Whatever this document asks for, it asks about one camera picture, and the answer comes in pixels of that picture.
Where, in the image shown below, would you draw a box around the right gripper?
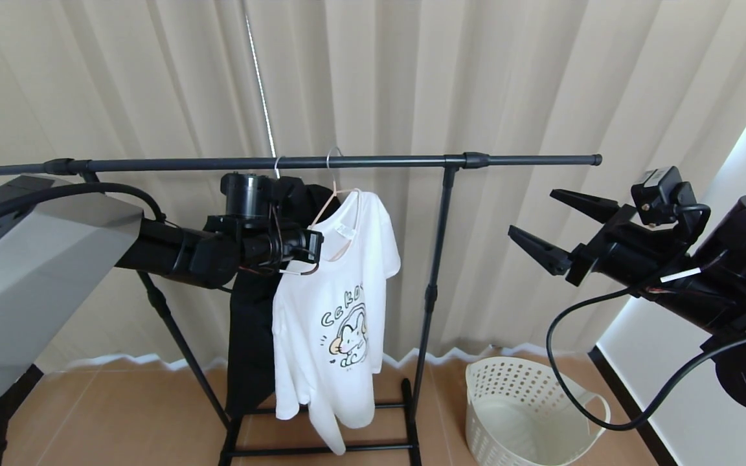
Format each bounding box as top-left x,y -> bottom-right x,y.
508,188 -> 746,332

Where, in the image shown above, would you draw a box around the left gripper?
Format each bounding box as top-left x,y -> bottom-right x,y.
242,228 -> 324,272

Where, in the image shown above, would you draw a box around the black shorts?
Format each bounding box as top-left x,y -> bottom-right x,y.
226,176 -> 341,419

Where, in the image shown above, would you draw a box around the white printed T-shirt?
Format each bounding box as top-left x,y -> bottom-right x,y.
272,188 -> 402,456

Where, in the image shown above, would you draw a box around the black clothes rack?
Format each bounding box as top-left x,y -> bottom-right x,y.
0,153 -> 603,466

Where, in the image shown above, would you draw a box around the white laundry basket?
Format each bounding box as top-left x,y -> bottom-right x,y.
465,357 -> 611,466

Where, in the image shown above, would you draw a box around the beige curtain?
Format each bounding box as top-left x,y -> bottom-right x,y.
0,0 -> 746,373

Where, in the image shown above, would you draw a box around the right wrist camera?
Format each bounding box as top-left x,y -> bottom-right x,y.
631,166 -> 712,241

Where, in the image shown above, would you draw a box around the black cable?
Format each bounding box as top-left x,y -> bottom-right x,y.
0,182 -> 166,235
546,288 -> 746,432

